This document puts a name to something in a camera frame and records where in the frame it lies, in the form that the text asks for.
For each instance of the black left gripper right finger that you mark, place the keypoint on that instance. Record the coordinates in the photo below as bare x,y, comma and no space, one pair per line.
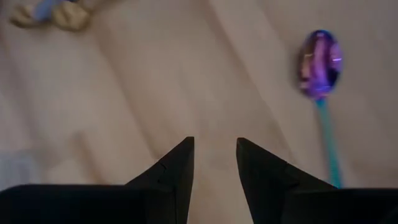
295,202

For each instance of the iridescent rainbow spoon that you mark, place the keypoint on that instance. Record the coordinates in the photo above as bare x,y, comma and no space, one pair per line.
320,62

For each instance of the gold spoon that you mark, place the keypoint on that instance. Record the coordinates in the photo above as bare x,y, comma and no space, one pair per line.
21,18
70,17

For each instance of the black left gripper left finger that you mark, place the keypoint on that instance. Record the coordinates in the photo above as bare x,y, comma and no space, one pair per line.
109,205

